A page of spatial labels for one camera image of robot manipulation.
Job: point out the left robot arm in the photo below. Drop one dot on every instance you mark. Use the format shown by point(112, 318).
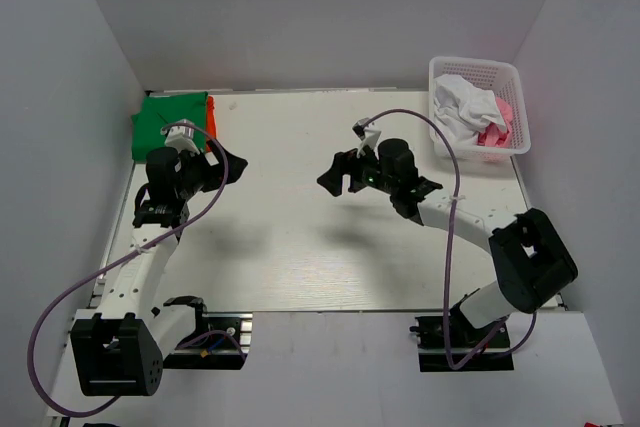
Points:
point(121, 349)

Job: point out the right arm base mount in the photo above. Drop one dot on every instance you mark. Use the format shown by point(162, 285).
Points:
point(493, 355)

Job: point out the white t shirt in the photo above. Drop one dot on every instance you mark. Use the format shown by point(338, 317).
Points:
point(463, 111)

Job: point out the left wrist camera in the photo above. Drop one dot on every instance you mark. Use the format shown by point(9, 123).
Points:
point(181, 137)

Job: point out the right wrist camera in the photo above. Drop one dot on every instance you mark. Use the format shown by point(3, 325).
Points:
point(368, 135)

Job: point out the white plastic basket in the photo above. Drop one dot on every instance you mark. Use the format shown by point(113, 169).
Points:
point(501, 78)

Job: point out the pink t shirt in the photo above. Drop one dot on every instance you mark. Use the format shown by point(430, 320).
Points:
point(493, 136)

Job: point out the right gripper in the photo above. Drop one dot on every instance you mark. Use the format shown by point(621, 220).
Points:
point(333, 179)

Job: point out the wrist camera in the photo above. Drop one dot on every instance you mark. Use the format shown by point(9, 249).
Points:
point(368, 135)
point(181, 137)

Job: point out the orange folded t shirt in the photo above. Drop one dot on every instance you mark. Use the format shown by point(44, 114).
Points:
point(210, 122)

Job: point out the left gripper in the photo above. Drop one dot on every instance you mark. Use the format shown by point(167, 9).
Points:
point(215, 172)

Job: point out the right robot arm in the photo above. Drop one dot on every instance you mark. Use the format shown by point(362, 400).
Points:
point(531, 262)

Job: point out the green folded t shirt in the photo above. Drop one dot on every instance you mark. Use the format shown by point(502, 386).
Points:
point(157, 112)

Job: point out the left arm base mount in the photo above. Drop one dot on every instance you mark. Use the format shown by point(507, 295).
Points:
point(218, 341)

